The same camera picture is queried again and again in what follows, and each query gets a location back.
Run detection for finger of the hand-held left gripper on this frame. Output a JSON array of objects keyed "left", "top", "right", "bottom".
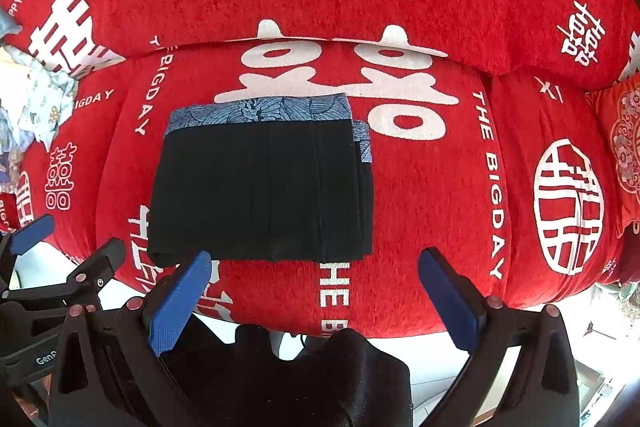
[
  {"left": 0, "top": 237, "right": 127, "bottom": 309},
  {"left": 0, "top": 214, "right": 56, "bottom": 280}
]

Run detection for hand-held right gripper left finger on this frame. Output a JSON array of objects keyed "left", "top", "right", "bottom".
[{"left": 47, "top": 251, "right": 213, "bottom": 427}]

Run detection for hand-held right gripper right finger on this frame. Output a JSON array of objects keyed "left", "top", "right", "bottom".
[{"left": 418, "top": 247, "right": 581, "bottom": 427}]

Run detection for black pants with blue waistband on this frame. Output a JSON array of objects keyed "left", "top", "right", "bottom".
[{"left": 148, "top": 93, "right": 376, "bottom": 267}]

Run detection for pale patterned cloth pile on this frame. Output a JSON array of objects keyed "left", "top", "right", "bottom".
[{"left": 0, "top": 47, "right": 81, "bottom": 168}]

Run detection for light blue cloth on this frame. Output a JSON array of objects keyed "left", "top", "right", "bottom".
[{"left": 0, "top": 4, "right": 23, "bottom": 40}]

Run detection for red patterned cushion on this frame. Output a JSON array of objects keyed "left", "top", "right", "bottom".
[{"left": 585, "top": 74, "right": 640, "bottom": 238}]

